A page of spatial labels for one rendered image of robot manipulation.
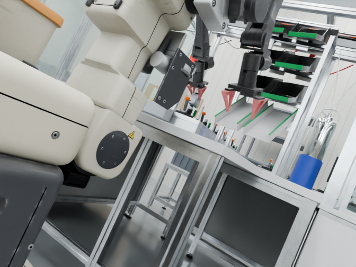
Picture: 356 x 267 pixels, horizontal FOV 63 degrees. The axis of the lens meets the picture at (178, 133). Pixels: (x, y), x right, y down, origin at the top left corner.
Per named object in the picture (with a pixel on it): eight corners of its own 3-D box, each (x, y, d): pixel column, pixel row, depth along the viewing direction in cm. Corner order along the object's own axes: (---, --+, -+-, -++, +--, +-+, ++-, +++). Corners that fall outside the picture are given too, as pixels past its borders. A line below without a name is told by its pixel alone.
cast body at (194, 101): (193, 104, 155) (199, 92, 156) (186, 101, 157) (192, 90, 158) (198, 109, 162) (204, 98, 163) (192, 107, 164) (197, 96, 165)
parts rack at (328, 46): (275, 179, 134) (341, 25, 138) (207, 150, 151) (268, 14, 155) (279, 183, 152) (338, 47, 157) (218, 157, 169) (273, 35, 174)
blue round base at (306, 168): (307, 198, 189) (323, 160, 191) (283, 188, 196) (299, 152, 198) (307, 199, 203) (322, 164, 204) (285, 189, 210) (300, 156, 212)
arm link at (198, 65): (192, 59, 149) (201, 61, 146) (200, 57, 154) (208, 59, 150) (190, 72, 152) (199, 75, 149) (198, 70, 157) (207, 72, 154)
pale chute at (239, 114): (237, 131, 133) (237, 123, 131) (214, 123, 141) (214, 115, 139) (267, 108, 150) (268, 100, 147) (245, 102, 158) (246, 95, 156)
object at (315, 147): (322, 160, 192) (344, 108, 194) (300, 152, 198) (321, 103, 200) (321, 163, 204) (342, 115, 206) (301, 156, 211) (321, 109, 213)
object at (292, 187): (320, 203, 99) (323, 195, 99) (53, 86, 170) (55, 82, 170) (316, 208, 223) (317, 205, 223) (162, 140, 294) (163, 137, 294)
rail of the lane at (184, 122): (191, 140, 134) (201, 119, 134) (69, 88, 176) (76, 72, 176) (195, 143, 139) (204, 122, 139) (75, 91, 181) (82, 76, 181)
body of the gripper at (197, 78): (192, 80, 161) (194, 67, 157) (208, 85, 156) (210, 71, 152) (186, 83, 156) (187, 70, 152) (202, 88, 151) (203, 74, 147)
